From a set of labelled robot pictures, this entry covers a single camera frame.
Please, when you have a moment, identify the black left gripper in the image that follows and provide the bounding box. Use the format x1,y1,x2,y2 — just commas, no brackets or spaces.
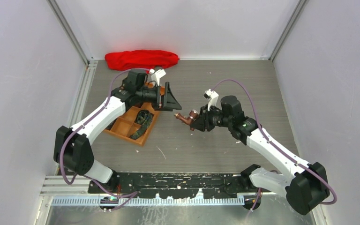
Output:
136,82,181,112

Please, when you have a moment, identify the aluminium slotted rail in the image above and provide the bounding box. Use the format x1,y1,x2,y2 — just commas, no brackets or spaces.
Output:
52,195,245,206

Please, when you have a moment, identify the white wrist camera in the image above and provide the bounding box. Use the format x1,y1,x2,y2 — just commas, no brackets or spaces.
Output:
204,89,219,111
149,68,166,86

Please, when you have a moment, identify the unrolled green camouflage tie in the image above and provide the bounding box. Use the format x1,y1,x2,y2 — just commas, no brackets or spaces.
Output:
129,109,154,140

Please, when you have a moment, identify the red cloth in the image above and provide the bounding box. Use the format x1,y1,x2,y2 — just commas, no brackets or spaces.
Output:
105,50,180,71

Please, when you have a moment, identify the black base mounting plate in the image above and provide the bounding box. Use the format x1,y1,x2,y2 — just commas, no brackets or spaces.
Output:
88,172,272,200

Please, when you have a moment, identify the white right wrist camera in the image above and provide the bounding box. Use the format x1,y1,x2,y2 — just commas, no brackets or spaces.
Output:
204,89,219,111

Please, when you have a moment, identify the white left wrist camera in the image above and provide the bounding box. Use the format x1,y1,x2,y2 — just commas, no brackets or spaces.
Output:
149,68,166,86

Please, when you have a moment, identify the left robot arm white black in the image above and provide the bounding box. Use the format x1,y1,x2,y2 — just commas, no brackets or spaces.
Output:
53,67,182,194

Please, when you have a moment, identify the orange compartment tray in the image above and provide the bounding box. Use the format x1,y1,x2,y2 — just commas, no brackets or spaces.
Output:
103,103,160,147

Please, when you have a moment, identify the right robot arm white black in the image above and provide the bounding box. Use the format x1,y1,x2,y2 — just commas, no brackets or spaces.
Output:
190,91,330,215

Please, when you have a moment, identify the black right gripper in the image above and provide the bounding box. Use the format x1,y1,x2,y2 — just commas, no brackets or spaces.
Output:
191,104,233,132

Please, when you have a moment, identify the brown water faucet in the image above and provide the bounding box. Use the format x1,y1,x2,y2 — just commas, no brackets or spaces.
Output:
174,110,199,126

